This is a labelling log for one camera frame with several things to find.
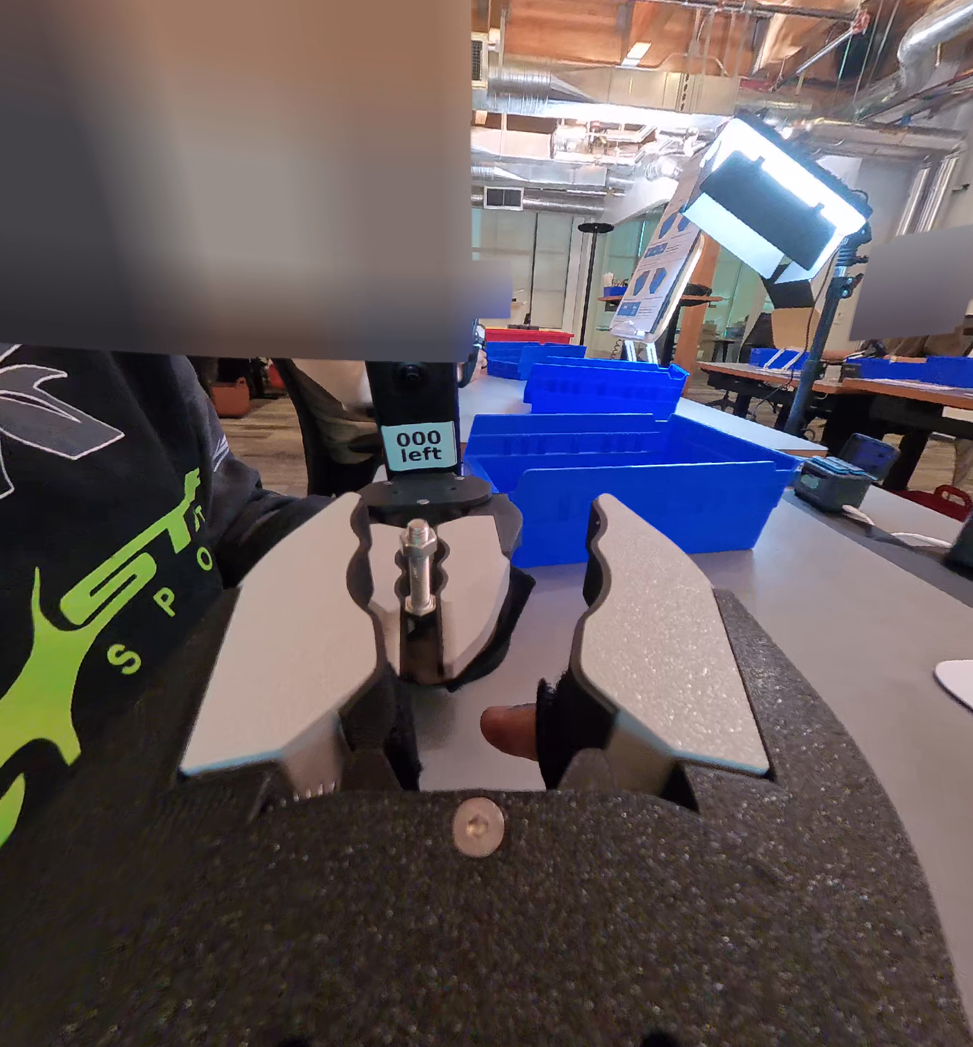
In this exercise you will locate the blue plastic bin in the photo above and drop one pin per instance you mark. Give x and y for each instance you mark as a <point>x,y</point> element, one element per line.
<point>527,360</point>
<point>601,393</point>
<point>658,507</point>

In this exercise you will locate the red bag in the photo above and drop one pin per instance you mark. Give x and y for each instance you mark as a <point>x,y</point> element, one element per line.
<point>940,503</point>

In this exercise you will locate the black floor lamp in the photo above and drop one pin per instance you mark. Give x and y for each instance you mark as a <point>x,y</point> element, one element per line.
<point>594,278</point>

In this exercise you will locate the dark charger case with batteries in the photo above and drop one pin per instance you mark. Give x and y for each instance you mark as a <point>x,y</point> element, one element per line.
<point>834,487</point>

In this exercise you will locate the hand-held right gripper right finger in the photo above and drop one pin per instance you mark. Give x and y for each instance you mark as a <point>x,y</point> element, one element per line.
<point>666,662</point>

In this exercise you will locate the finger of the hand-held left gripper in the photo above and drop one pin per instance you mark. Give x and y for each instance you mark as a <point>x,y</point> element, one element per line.
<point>478,597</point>
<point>388,581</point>

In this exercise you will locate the brown leather bag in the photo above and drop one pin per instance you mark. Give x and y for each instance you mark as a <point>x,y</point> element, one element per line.
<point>229,398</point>

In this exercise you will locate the person's right hand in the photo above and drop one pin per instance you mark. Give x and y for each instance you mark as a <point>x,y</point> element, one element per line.
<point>515,728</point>

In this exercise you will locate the small blue bin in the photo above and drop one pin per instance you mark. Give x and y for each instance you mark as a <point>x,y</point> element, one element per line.
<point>768,358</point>

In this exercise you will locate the long blue bin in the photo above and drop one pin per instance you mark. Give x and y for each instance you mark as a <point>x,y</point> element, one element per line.
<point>928,370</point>

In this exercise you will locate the cardboard box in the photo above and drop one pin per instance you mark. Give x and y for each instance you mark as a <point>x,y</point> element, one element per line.
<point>793,327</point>

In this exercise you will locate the person's left forearm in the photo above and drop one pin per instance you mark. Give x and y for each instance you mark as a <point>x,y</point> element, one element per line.
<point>265,523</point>

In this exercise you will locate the thin long steel bolt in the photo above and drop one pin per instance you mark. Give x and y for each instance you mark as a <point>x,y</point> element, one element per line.
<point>421,581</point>

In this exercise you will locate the small steel nut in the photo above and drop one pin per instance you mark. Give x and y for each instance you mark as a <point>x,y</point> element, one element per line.
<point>418,537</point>

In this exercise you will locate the red plastic bin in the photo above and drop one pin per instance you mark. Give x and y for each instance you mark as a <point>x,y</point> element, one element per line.
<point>527,336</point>

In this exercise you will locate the black light stand pole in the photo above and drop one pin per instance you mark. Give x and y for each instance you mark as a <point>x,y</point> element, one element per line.
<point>817,352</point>

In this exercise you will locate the studio light panel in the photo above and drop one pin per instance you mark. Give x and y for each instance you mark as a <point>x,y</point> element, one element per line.
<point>772,204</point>

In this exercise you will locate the black mesh office chair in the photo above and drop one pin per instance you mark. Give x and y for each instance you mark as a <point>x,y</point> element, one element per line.
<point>323,466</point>

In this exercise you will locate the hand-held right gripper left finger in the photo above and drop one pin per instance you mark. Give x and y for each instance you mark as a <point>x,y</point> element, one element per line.
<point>290,654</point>

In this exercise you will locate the white metal board stand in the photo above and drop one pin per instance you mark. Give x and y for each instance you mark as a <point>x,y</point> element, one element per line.
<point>640,350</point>

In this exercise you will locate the black hoodie with green print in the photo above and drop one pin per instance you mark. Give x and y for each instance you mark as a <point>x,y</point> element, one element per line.
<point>45,532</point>

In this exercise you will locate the wood-edged instruction board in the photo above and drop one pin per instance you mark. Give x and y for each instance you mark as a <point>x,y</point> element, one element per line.
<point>658,262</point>

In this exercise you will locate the wooden top desk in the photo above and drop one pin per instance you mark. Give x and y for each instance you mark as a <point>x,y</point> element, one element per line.
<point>903,391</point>

